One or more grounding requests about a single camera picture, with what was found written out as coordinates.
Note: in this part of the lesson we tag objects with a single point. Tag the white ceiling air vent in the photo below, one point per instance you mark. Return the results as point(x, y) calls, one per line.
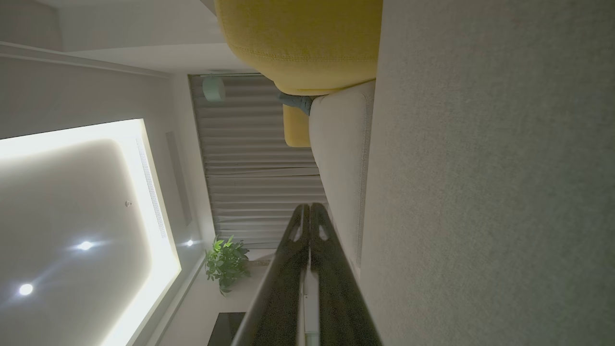
point(152, 190)

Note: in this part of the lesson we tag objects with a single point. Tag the blue-grey cloth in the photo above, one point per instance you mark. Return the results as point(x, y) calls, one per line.
point(298, 101)

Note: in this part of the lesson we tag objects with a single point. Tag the pale green round lamp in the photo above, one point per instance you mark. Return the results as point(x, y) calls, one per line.
point(214, 89)

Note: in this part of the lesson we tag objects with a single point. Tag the black television screen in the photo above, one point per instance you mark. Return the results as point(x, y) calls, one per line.
point(225, 330)

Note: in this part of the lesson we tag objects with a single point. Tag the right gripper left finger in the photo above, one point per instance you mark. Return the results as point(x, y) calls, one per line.
point(281, 298)

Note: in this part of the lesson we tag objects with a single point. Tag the light grey sofa seat cushion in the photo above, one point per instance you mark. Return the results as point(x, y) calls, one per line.
point(338, 158)

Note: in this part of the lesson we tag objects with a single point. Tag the green potted plant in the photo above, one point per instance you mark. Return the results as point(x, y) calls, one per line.
point(226, 264)

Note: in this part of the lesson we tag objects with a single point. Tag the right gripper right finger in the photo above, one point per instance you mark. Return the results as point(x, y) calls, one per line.
point(341, 302)

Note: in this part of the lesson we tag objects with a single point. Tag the yellow sofa backrest cushion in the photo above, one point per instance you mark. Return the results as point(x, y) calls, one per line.
point(302, 43)

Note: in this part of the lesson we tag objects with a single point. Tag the yellow sofa armrest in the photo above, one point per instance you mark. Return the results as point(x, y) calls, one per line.
point(296, 127)

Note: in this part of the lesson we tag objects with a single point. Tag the grey pleated curtain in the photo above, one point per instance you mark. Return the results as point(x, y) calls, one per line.
point(254, 168)

